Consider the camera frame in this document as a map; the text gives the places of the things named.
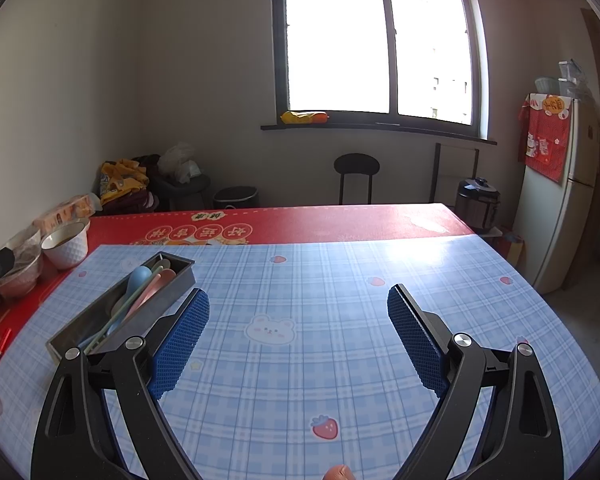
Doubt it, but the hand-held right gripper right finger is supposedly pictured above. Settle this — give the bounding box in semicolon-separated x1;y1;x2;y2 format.
386;283;566;480

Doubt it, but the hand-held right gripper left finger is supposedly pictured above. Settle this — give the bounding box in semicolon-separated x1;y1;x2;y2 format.
30;287;212;480

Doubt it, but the metal utensil tray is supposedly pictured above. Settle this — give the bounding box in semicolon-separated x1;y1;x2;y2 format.
46;252;196;366

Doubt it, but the pink spoon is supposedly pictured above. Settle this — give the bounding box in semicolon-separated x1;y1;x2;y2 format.
125;269;177;321

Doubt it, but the green spoon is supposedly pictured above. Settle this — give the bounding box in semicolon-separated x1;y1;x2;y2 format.
112;265;165;318

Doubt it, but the blue spoon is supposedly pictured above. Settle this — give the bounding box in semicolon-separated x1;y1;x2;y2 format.
107;266;153;336

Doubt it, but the green chopstick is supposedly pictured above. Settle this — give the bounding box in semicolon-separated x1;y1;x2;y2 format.
82;305;136;355

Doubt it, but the clear glass bowl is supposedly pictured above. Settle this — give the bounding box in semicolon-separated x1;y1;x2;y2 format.
5;226;43;261
0;247;44;300

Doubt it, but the white dimpled bowl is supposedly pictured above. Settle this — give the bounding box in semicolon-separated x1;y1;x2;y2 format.
41;222;89;271

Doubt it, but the orange snack box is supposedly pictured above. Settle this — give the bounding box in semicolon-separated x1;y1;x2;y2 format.
32;194;101;233

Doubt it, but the blue plaid table mat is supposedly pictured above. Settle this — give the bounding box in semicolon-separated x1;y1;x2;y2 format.
0;242;600;480

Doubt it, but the dark red clothing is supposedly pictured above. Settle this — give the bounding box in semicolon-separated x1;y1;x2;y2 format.
102;155;161;213

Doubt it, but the red printed tablecloth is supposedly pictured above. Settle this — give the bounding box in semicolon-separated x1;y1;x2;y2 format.
0;203;476;386

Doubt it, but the black rice cooker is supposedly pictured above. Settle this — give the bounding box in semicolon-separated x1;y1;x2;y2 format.
454;176;502;235

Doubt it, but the dark grey chair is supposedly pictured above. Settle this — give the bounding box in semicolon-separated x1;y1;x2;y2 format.
152;174;212;211

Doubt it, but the black trash can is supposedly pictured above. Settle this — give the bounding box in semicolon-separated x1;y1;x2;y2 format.
213;186;258;209

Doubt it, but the yellow clothing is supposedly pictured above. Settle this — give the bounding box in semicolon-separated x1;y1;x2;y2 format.
100;159;148;200

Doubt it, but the white refrigerator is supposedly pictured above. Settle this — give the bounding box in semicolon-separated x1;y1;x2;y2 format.
512;95;600;296

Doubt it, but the clear plastic bag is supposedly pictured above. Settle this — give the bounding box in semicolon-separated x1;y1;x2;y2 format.
158;142;203;183

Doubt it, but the black round stool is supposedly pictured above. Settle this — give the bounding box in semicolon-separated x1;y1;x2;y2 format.
334;153;381;206

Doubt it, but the red printed cloth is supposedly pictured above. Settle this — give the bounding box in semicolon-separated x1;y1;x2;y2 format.
519;92;573;183

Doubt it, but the yellow packet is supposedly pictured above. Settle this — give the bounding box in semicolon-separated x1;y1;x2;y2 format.
281;110;328;125

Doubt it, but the clear plastic container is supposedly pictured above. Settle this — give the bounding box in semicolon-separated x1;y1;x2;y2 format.
559;60;593;98

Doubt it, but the dark framed window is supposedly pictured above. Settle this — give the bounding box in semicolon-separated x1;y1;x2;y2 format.
260;0;498;147

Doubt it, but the black metal frame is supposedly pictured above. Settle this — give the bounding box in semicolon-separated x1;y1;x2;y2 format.
430;142;481;203

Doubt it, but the wooden door frame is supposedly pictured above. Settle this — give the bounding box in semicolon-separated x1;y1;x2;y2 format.
580;7;600;291

